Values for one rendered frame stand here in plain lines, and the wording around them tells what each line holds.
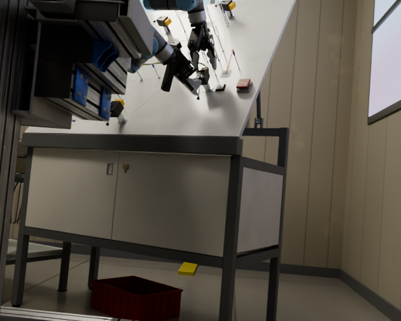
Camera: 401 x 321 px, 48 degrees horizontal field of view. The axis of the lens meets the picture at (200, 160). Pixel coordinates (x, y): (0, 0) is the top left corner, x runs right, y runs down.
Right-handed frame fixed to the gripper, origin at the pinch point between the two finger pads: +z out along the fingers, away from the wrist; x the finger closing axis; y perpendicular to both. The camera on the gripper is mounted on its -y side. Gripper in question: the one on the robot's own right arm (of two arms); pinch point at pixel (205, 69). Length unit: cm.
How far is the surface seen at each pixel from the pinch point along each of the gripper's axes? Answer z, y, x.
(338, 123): 100, 207, -28
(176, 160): 30.4, -28.9, 8.6
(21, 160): 33, -14, 109
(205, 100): 11.6, -8.3, -0.9
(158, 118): 15.5, -16.7, 19.2
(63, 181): 39, -29, 72
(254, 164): 38.7, -17.7, -21.1
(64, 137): 19, -23, 68
